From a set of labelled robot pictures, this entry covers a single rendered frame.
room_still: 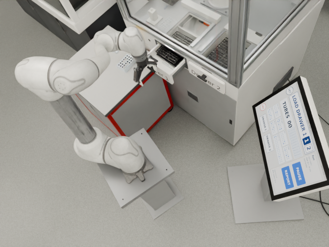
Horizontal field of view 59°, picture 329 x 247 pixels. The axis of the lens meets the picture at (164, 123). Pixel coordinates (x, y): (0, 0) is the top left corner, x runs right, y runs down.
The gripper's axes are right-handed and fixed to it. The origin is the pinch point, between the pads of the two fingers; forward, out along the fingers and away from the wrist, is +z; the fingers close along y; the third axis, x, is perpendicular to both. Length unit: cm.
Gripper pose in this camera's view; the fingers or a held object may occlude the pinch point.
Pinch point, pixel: (148, 77)
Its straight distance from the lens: 190.5
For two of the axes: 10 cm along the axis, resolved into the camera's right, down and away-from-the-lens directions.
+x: -7.1, -5.5, 4.3
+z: 1.8, 4.4, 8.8
